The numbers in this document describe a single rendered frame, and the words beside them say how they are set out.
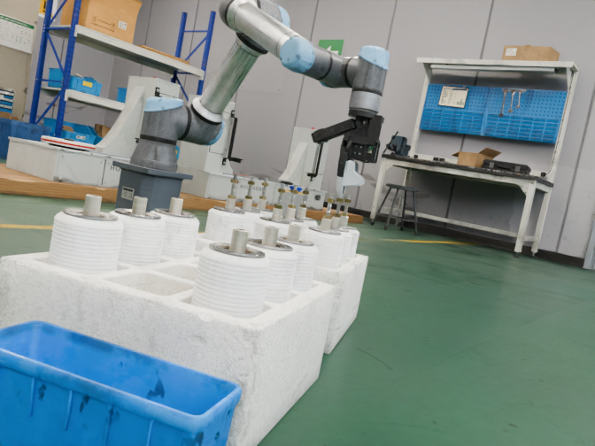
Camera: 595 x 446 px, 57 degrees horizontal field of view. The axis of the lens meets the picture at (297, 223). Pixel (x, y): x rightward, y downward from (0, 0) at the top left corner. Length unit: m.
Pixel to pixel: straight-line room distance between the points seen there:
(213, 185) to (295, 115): 3.85
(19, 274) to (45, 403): 0.23
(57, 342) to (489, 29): 6.27
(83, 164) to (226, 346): 2.75
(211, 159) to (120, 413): 3.50
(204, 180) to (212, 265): 3.30
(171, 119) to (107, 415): 1.30
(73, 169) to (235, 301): 2.68
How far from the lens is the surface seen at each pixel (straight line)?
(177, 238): 1.01
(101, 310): 0.76
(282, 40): 1.39
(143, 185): 1.75
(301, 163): 5.01
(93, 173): 3.40
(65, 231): 0.82
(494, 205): 6.27
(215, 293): 0.70
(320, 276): 1.18
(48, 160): 3.34
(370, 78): 1.34
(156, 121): 1.79
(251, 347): 0.66
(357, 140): 1.33
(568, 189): 6.12
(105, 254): 0.82
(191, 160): 4.11
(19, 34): 7.73
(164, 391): 0.70
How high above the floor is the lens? 0.37
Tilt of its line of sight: 5 degrees down
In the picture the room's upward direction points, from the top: 11 degrees clockwise
